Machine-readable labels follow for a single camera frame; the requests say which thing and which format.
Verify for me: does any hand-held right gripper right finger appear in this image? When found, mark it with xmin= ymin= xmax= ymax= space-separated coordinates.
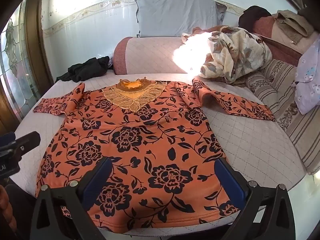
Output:
xmin=214 ymin=158 xmax=299 ymax=240

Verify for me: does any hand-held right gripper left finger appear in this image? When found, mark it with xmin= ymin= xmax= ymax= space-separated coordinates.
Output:
xmin=29 ymin=157 xmax=113 ymax=240

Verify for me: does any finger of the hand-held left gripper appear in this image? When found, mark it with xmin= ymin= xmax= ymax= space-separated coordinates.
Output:
xmin=9 ymin=131 xmax=41 ymax=155
xmin=0 ymin=133 xmax=16 ymax=146

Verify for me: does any orange floral shirt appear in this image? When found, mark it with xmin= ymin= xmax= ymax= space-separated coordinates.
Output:
xmin=33 ymin=78 xmax=275 ymax=232

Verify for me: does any person's dark clothing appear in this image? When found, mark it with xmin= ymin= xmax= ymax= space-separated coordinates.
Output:
xmin=0 ymin=184 xmax=40 ymax=240

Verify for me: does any stained glass door panel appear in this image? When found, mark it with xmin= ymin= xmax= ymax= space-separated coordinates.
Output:
xmin=0 ymin=5 xmax=42 ymax=120

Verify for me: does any black cloth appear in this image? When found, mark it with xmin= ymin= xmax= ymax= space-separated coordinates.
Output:
xmin=55 ymin=56 xmax=110 ymax=82

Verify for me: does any striped floral cushion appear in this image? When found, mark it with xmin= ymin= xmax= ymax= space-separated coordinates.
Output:
xmin=246 ymin=59 xmax=320 ymax=175

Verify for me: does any lilac floral pillow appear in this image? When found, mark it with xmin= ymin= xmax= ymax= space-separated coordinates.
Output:
xmin=291 ymin=32 xmax=320 ymax=115

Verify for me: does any cream floral blanket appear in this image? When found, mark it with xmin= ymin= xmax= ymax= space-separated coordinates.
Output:
xmin=174 ymin=27 xmax=273 ymax=84

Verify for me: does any pink quilted bolster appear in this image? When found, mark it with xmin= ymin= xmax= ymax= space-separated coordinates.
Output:
xmin=113 ymin=36 xmax=200 ymax=75

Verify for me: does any dark brown cloth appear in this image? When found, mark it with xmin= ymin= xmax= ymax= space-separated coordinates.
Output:
xmin=238 ymin=5 xmax=272 ymax=30

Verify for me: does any brown fleece jacket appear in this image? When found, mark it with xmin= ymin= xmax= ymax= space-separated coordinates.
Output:
xmin=271 ymin=10 xmax=315 ymax=45

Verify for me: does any grey pillow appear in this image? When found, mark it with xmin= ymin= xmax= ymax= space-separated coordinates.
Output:
xmin=134 ymin=0 xmax=227 ymax=38

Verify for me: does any wooden door frame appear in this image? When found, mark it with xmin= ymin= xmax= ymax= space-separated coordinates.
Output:
xmin=24 ymin=0 xmax=54 ymax=100

